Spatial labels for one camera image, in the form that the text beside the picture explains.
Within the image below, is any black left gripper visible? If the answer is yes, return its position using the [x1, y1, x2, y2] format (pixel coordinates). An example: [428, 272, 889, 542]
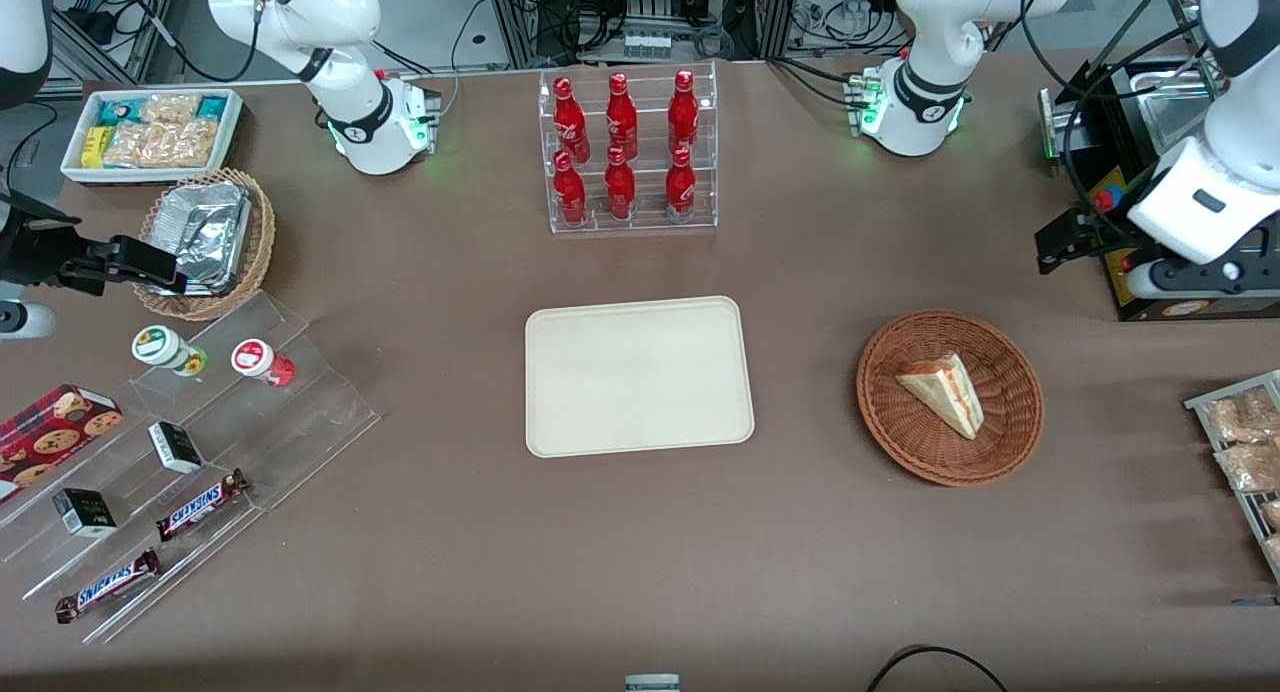
[1035, 207, 1138, 276]

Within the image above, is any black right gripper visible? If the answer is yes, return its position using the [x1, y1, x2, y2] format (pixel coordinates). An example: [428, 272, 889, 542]
[0, 194, 189, 296]

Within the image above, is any triangle sandwich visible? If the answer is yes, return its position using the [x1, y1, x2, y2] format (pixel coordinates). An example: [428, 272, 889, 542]
[894, 351, 987, 442]

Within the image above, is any oval light wicker basket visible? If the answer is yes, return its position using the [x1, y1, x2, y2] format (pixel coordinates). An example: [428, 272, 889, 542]
[132, 167, 278, 323]

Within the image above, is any round brown wicker basket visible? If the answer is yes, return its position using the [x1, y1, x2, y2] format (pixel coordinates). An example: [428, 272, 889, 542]
[856, 309, 1046, 489]

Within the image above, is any beige plastic tray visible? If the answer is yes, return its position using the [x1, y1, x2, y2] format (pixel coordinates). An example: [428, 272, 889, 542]
[525, 295, 756, 460]

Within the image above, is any aluminium foil container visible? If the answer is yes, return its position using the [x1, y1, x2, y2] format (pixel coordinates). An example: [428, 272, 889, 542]
[149, 181, 252, 296]

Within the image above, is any green lid white jar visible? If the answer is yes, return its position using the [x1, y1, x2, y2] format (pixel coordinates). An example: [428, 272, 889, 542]
[130, 324, 210, 379]

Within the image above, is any clear rice cracker bag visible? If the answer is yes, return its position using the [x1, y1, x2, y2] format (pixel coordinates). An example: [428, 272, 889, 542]
[103, 119, 220, 169]
[139, 93, 203, 126]

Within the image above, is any black countertop appliance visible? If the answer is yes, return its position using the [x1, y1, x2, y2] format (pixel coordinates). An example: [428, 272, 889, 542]
[1038, 56, 1280, 324]

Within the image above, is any white plastic snack bin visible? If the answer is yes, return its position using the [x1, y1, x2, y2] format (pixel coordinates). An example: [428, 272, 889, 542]
[59, 87, 245, 187]

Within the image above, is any red lid white jar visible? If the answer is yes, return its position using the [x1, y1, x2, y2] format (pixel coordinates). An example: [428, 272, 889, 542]
[230, 338, 297, 389]

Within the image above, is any small black box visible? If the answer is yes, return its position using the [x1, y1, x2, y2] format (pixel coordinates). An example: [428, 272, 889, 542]
[147, 420, 206, 476]
[51, 487, 119, 540]

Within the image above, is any red cookie box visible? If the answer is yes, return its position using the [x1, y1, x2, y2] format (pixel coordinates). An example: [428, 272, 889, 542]
[0, 382, 126, 504]

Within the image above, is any clear acrylic stepped display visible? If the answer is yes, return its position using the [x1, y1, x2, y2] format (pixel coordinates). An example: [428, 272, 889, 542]
[0, 289, 382, 646]

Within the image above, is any Snickers chocolate bar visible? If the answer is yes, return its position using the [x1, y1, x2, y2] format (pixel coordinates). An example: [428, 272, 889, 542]
[154, 468, 252, 544]
[54, 547, 164, 626]

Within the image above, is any red cola bottle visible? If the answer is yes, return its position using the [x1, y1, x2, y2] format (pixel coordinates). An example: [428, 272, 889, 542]
[605, 72, 640, 162]
[667, 69, 700, 159]
[552, 76, 592, 164]
[664, 147, 698, 224]
[552, 150, 589, 227]
[604, 146, 638, 222]

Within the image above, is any clear acrylic bottle rack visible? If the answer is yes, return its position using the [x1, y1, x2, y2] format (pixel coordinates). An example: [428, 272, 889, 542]
[538, 61, 720, 236]

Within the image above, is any grey left wrist camera bar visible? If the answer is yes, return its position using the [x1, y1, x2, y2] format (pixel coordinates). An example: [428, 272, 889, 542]
[1126, 256, 1280, 301]

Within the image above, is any grey wrist camera bar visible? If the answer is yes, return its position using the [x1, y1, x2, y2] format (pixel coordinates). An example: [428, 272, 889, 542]
[1126, 256, 1280, 301]
[0, 301, 59, 341]

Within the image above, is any grey right wrist camera bar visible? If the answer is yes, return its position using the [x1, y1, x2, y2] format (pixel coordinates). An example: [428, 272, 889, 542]
[0, 301, 59, 341]

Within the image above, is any grey wire rack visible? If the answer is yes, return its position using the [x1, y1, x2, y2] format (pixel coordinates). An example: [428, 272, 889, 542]
[1183, 369, 1280, 584]

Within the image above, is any black cable loop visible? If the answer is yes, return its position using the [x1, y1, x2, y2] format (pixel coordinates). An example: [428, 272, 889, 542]
[865, 644, 1012, 692]

